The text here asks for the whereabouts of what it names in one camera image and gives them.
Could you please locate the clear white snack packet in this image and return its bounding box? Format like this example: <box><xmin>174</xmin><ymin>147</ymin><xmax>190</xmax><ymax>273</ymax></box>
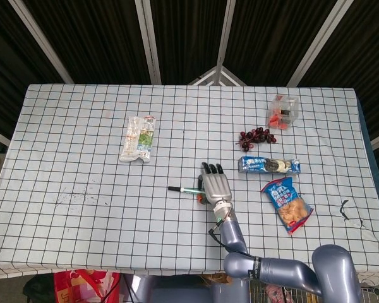
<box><xmin>119</xmin><ymin>116</ymin><xmax>157</xmax><ymax>164</ymax></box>

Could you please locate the black bag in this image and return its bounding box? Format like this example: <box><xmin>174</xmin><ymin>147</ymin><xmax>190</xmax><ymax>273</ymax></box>
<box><xmin>22</xmin><ymin>273</ymin><xmax>56</xmax><ymax>303</ymax></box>

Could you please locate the red patterned bag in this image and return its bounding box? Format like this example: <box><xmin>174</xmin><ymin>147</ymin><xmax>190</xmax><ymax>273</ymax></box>
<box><xmin>53</xmin><ymin>268</ymin><xmax>121</xmax><ymax>303</ymax></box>

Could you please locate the blue cookie pack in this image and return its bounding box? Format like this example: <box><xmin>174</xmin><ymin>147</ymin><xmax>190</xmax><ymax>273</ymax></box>
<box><xmin>238</xmin><ymin>156</ymin><xmax>303</xmax><ymax>175</ymax></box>

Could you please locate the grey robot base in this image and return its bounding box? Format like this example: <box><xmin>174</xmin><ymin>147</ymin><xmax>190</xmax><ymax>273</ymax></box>
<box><xmin>121</xmin><ymin>273</ymin><xmax>250</xmax><ymax>303</ymax></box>

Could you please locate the clear plastic box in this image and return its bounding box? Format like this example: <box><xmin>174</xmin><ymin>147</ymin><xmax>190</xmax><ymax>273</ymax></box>
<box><xmin>265</xmin><ymin>93</ymin><xmax>301</xmax><ymax>130</ymax></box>

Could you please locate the white checkered tablecloth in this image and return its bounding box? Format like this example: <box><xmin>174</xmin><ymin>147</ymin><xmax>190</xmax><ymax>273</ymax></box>
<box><xmin>0</xmin><ymin>83</ymin><xmax>379</xmax><ymax>282</ymax></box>

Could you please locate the metal wire basket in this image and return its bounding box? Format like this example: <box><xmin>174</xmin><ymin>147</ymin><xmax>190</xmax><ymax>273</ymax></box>
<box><xmin>249</xmin><ymin>279</ymin><xmax>379</xmax><ymax>303</ymax></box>

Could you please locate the dark red grape bunch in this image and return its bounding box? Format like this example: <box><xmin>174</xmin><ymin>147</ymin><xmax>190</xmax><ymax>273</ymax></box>
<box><xmin>236</xmin><ymin>126</ymin><xmax>277</xmax><ymax>150</ymax></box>

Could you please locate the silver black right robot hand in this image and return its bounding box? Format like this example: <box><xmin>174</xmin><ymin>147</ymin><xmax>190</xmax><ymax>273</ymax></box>
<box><xmin>196</xmin><ymin>162</ymin><xmax>233</xmax><ymax>205</ymax></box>

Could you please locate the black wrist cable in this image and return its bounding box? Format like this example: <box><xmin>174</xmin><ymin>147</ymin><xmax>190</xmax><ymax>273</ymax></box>
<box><xmin>208</xmin><ymin>222</ymin><xmax>250</xmax><ymax>256</ymax></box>

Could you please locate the blue biscuit snack bag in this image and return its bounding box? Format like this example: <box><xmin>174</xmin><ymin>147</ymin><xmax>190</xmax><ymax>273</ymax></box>
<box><xmin>260</xmin><ymin>176</ymin><xmax>314</xmax><ymax>236</ymax></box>

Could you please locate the brown paper item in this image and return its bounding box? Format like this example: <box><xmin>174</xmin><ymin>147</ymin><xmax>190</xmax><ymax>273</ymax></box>
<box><xmin>202</xmin><ymin>273</ymin><xmax>231</xmax><ymax>285</ymax></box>

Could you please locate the black folding screen white frame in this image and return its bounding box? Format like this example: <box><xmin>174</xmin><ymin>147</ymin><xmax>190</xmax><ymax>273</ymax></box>
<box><xmin>0</xmin><ymin>0</ymin><xmax>379</xmax><ymax>151</ymax></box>

